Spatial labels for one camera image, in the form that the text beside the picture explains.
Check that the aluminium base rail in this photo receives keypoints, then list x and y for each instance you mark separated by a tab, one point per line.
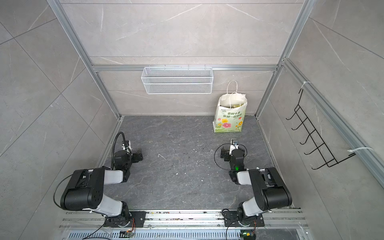
216	219

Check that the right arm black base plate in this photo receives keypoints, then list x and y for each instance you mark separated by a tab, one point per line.
234	219

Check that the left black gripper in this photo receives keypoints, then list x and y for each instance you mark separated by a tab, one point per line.
137	155

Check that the white wire mesh basket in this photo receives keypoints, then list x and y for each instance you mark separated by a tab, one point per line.
177	80

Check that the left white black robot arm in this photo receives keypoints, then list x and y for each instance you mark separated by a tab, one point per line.
85	192

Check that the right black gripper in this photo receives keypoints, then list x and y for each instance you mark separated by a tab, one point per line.
225	153

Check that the black wire hook rack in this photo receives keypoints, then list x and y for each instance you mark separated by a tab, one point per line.
314	136

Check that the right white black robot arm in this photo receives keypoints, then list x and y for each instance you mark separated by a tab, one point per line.
269	190

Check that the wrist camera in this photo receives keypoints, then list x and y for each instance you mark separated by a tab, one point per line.
127	146
234	144

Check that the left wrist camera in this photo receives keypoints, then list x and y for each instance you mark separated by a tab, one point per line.
127	146

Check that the white floral paper bag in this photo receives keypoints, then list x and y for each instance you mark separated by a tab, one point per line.
231	110

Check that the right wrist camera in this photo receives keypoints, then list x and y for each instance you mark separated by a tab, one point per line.
234	144

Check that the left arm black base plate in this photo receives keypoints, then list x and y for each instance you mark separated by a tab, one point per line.
133	219

